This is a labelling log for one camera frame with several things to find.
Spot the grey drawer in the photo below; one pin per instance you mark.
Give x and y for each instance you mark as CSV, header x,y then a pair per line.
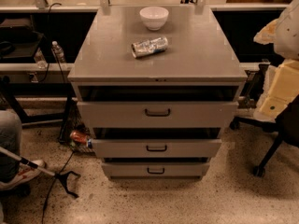
x,y
157,114
136,170
156,148

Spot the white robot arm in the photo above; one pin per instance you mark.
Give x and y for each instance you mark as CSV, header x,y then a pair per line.
x,y
281,82

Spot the grey metal drawer cabinet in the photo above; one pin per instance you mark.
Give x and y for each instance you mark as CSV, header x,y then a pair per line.
x,y
199,65

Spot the grey top drawer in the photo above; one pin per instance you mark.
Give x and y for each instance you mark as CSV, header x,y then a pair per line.
x,y
157,114

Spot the grey bottom drawer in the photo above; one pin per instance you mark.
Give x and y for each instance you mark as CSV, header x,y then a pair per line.
x,y
136,170

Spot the crushed silver can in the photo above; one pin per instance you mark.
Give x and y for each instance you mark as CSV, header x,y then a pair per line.
x,y
149,47

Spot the orange bottle on floor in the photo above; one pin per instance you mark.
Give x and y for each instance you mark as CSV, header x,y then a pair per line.
x,y
81,138

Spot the white ceramic bowl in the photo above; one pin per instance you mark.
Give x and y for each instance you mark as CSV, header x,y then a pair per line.
x,y
154,18

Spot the clear plastic water bottle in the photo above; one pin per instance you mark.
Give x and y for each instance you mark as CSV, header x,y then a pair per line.
x,y
58,52

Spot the grabber reach tool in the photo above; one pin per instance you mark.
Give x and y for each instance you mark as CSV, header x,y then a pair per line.
x,y
61,177

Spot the black office chair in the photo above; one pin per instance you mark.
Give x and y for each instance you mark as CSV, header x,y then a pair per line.
x,y
286,125

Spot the person leg in jeans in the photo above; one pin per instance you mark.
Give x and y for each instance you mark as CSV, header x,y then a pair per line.
x,y
10,139

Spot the white sneaker shoe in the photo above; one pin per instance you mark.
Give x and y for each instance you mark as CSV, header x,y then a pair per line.
x,y
23,175

